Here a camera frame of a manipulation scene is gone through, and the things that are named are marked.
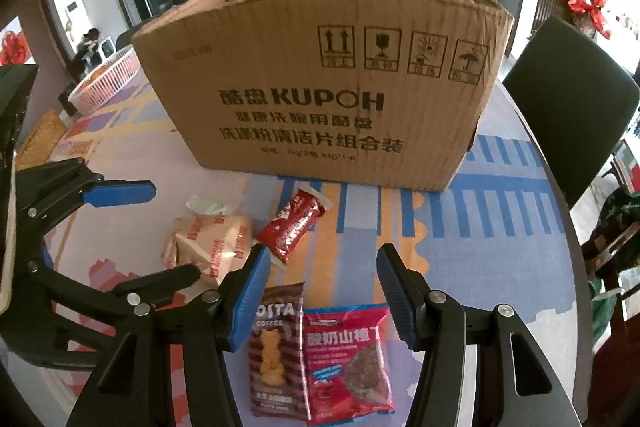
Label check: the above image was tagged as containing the pile of oranges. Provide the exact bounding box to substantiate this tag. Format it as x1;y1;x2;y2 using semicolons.
86;65;122;86

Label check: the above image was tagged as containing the brown cardboard box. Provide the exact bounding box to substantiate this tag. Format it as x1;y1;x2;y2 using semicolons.
130;0;516;194

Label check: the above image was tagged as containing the dark object on white stand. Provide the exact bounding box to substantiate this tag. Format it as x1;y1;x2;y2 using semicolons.
69;28;117;76

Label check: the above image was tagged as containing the pink plastic basket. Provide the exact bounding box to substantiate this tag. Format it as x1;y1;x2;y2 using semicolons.
67;45;142;114

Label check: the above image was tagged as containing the yellow woven box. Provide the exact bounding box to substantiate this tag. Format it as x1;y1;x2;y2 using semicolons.
15;109;69;171

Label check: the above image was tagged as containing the brown entrance door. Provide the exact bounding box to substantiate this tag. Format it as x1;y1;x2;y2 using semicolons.
0;0;77;84

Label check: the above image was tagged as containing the white wrapper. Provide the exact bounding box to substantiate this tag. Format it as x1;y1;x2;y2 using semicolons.
185;196;234;216

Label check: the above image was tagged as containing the large red snack packet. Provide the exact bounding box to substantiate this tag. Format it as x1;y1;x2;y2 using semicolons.
301;303;396;425

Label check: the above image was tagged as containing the brown wooden chair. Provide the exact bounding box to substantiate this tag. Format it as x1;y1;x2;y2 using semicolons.
579;187;640;344

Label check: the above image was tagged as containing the small red sachet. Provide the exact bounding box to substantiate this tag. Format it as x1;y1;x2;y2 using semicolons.
255;188;333;266

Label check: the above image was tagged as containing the beige snack packet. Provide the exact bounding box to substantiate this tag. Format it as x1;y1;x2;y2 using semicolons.
160;213;255;286

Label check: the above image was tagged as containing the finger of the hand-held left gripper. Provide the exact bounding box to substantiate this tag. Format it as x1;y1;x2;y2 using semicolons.
15;251;202;349
14;158;157;239

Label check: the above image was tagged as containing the red door poster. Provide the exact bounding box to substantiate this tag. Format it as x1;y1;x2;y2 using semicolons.
0;31;32;66

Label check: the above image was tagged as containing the dark dining chair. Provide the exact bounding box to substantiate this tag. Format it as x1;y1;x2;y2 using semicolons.
115;19;152;50
501;15;640;208

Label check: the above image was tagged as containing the brown striped cookie packet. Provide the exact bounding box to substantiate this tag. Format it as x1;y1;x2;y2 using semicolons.
248;281;306;420

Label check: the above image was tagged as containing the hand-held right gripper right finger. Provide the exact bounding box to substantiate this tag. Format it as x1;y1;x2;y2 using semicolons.
375;243;581;427

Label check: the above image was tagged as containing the red foil balloon bunch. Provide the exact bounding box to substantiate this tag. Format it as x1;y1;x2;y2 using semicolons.
567;0;614;40

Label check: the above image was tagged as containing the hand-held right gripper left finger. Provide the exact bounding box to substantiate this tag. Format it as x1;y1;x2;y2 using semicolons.
65;244;272;427

